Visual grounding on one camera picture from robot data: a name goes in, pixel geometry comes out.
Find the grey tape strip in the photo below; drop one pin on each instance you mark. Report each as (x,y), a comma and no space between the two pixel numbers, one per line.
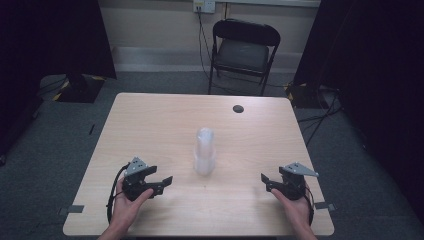
(72,209)
(324,206)

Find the white wall socket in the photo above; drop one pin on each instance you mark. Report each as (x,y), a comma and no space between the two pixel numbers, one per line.
(204,5)

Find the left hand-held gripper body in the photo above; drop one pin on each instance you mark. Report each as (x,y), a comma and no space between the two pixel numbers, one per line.
(134,186)

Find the person's right hand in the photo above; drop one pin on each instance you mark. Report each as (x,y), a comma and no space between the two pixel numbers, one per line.
(295,211)

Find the black curtain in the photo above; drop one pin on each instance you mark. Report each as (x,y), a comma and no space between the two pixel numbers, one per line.
(50,40)
(376,83)

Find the black round table grommet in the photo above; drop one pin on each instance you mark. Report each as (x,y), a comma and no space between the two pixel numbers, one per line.
(238,109)

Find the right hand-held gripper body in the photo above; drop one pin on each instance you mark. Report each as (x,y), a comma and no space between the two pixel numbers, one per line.
(293,186)

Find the black folding chair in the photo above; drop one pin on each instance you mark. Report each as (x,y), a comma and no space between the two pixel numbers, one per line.
(245,55)

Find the person's left hand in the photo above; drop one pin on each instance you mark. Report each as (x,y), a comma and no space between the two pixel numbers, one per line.
(128,210)

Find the small black floor item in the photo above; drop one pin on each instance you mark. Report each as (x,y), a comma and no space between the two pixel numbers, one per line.
(91,129)

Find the black stand base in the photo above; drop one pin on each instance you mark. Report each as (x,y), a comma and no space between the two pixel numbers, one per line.
(303,96)
(80,89)

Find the stack of clear plastic cups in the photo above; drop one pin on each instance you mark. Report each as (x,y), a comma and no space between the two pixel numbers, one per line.
(204,153)

